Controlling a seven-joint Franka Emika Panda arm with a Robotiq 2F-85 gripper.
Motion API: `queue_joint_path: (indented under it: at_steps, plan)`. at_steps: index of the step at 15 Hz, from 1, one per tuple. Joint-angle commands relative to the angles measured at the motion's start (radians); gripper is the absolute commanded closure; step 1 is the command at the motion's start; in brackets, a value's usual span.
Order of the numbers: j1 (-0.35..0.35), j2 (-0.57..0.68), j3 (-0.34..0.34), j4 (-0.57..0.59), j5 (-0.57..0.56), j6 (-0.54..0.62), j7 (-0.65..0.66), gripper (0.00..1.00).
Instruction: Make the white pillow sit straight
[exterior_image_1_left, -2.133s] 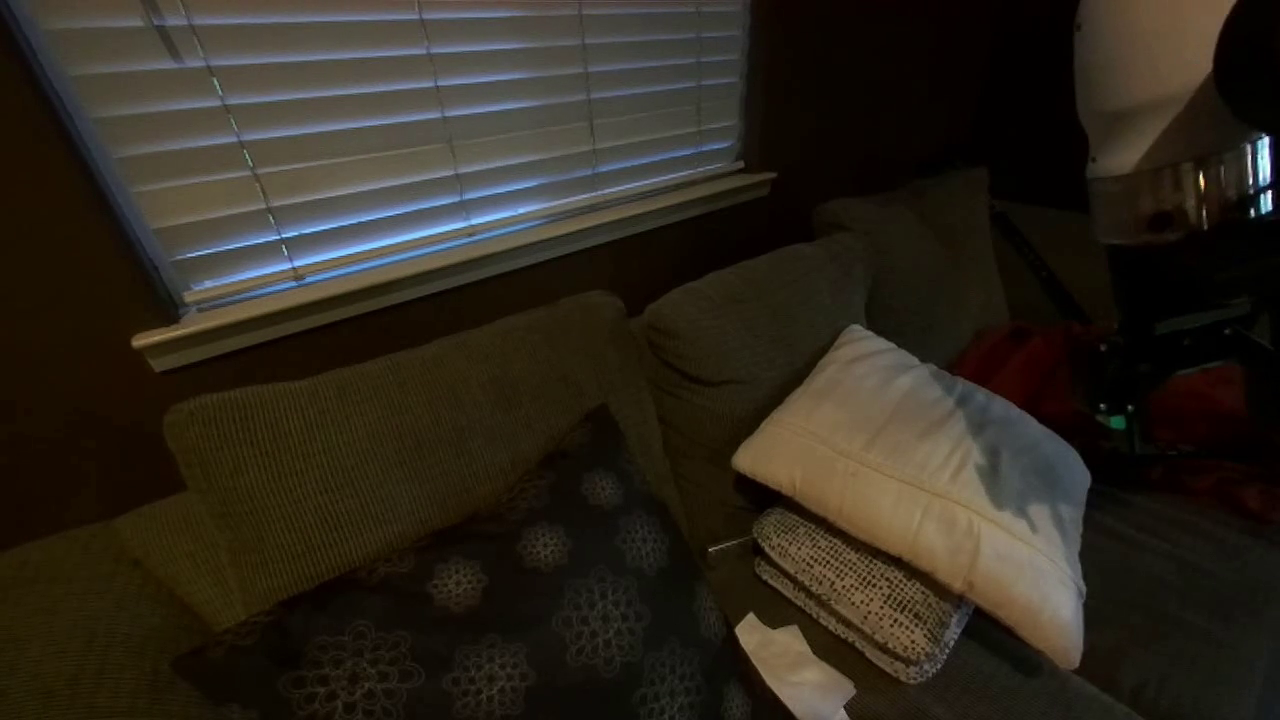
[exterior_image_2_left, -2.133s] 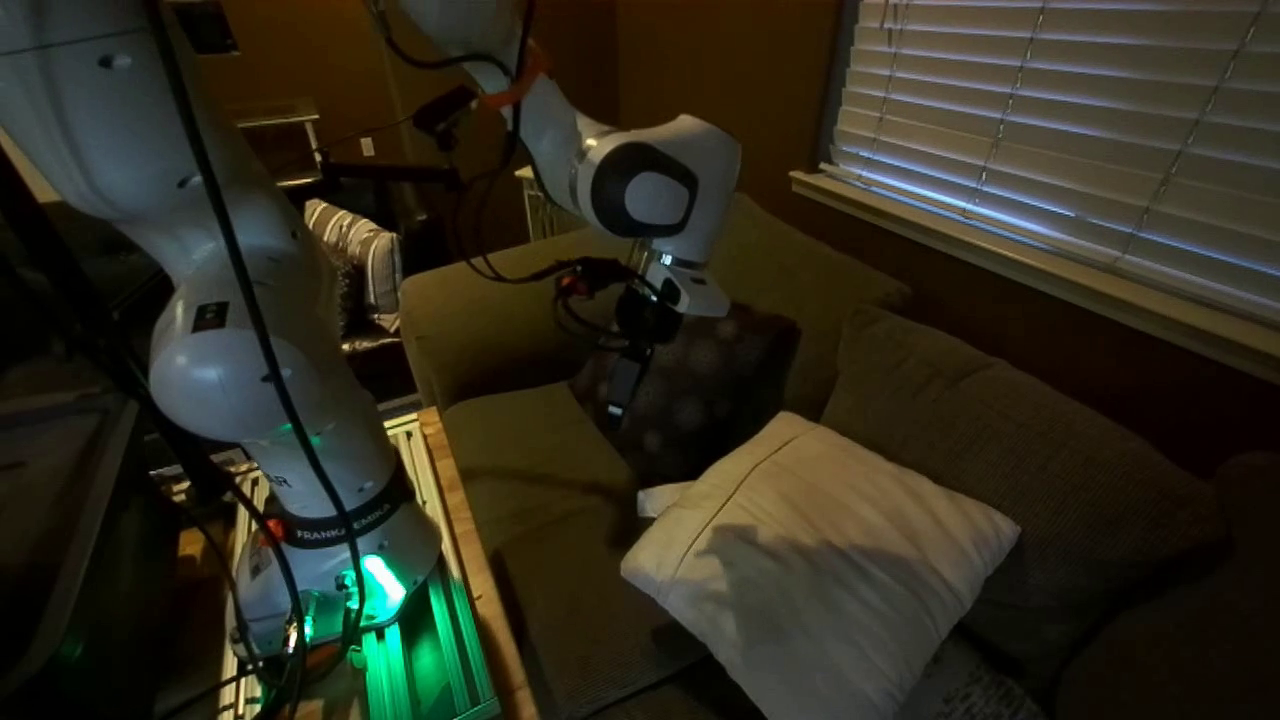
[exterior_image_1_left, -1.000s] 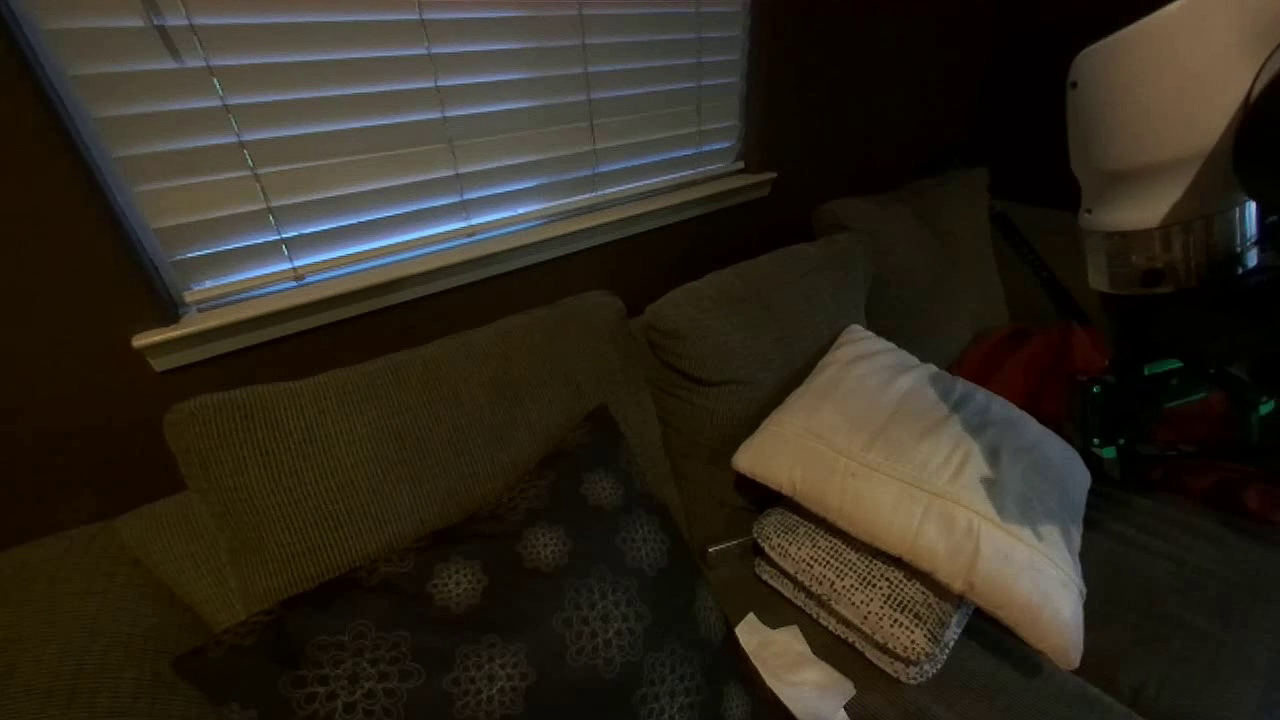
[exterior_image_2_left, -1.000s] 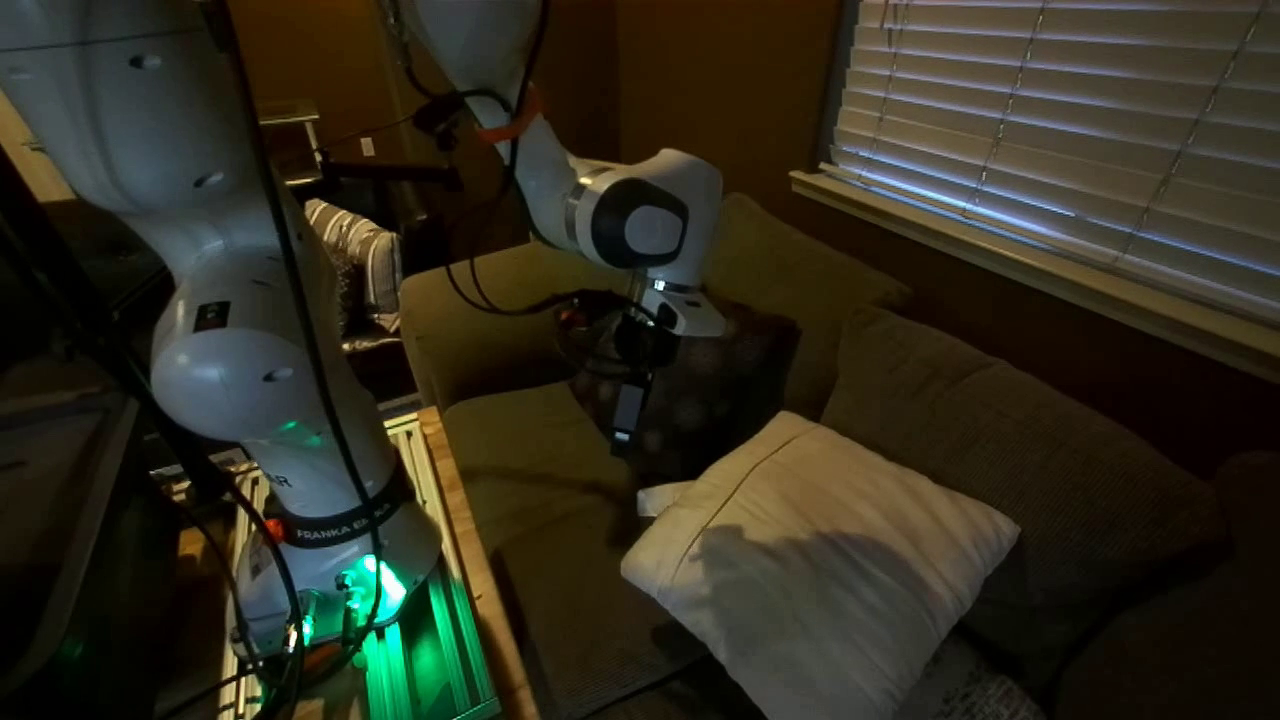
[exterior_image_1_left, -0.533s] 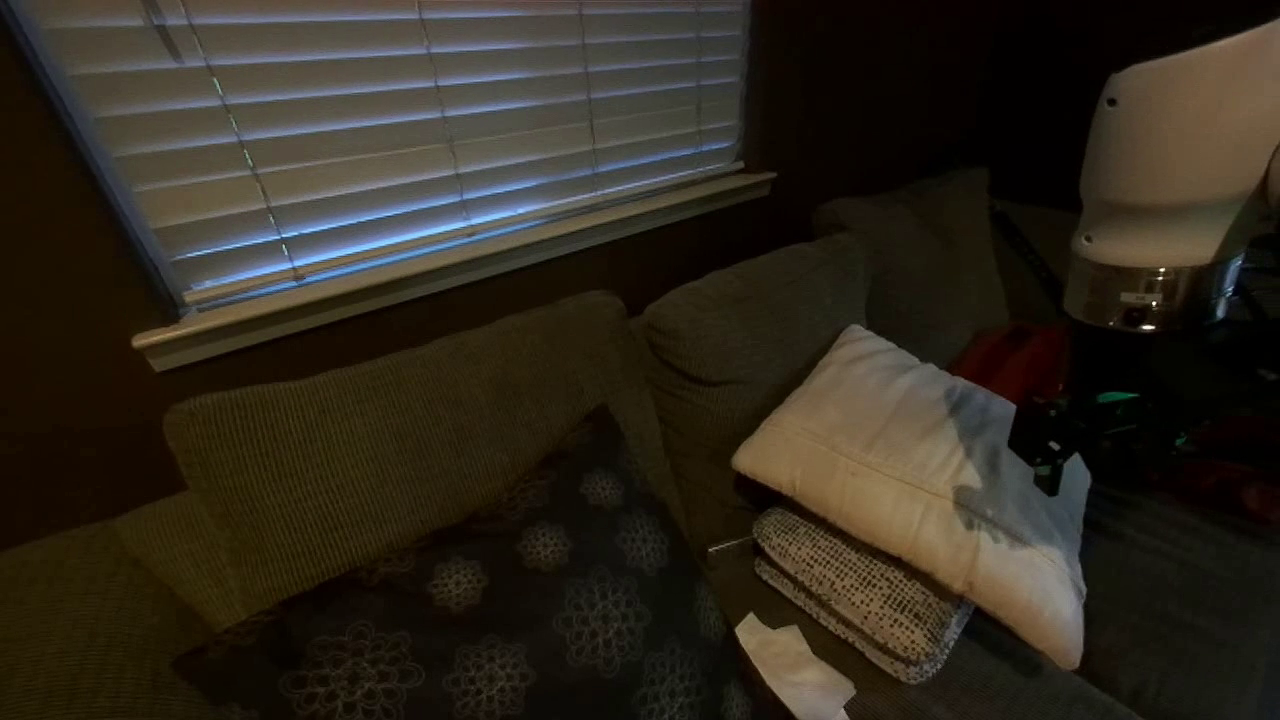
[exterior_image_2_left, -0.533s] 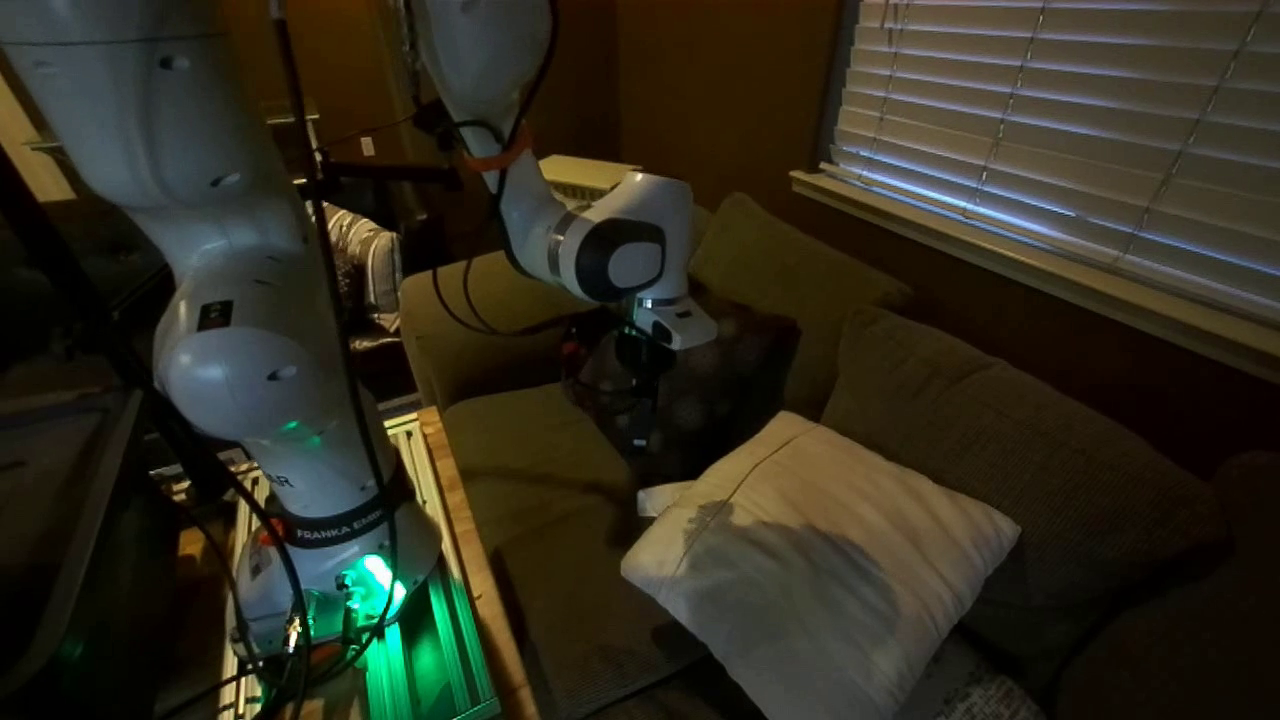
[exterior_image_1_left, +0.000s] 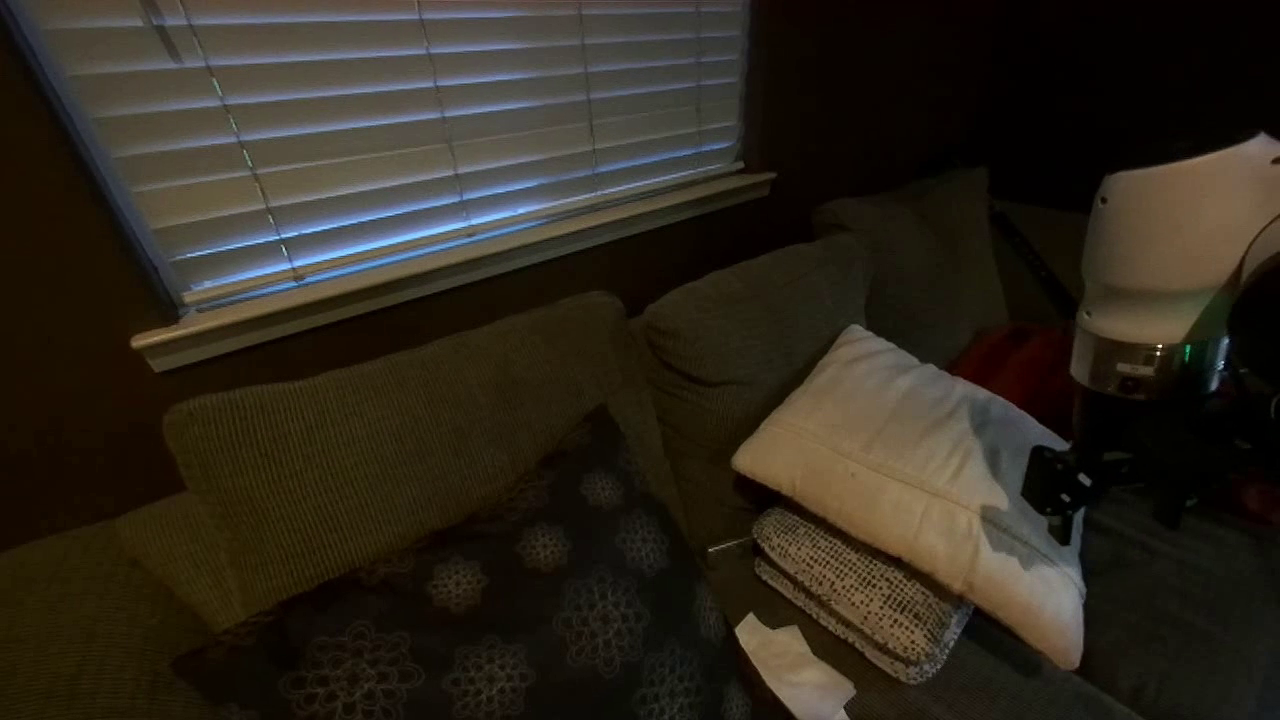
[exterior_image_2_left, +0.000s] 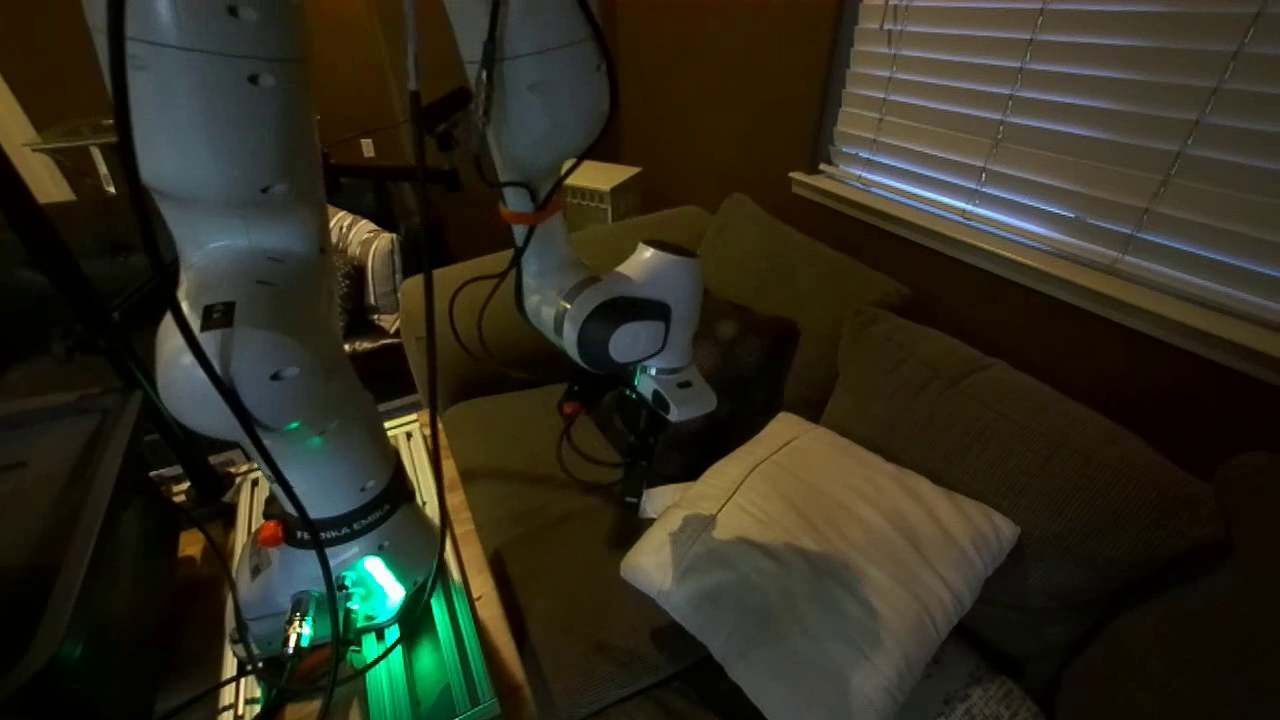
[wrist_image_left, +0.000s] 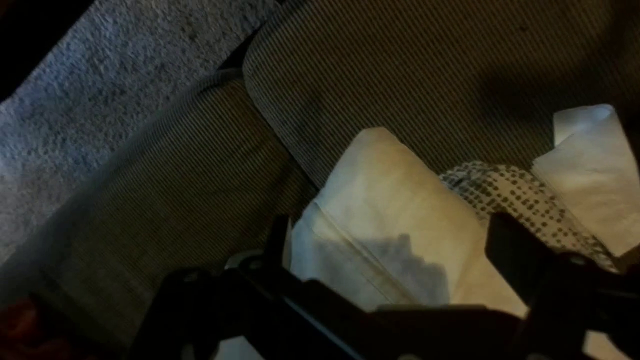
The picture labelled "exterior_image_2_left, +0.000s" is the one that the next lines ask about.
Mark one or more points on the grey patterned folded blanket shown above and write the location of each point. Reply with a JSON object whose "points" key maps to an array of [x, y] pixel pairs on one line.
{"points": [[982, 687]]}

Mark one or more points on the dark floral patterned pillow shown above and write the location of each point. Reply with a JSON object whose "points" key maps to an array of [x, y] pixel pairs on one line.
{"points": [[746, 360]]}

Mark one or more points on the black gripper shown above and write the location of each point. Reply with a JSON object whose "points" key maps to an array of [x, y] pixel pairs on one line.
{"points": [[635, 433]]}

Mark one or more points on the white embroidered pillow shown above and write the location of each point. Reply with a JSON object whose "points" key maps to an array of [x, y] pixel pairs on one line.
{"points": [[854, 535]]}

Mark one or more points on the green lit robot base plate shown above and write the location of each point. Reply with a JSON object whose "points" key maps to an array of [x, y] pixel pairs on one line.
{"points": [[426, 653]]}

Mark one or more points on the dark grey side panel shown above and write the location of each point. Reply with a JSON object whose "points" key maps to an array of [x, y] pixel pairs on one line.
{"points": [[60, 535]]}

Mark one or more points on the white window sill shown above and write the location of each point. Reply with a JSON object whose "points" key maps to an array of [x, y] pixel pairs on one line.
{"points": [[1015, 263]]}

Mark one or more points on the white window blinds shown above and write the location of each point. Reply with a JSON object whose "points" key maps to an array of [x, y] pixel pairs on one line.
{"points": [[1095, 120]]}

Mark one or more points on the olive grey sofa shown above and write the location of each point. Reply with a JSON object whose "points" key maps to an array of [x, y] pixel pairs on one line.
{"points": [[1015, 443]]}

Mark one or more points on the wooden table edge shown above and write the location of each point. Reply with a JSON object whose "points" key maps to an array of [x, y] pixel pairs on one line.
{"points": [[472, 535]]}

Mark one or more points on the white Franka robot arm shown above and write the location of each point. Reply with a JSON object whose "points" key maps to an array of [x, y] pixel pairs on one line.
{"points": [[226, 201]]}

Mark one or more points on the black camera on stand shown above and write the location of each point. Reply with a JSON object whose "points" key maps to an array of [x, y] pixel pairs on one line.
{"points": [[447, 110]]}

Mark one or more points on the white ribbed cloth bundle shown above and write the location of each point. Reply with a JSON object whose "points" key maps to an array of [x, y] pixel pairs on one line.
{"points": [[364, 263]]}

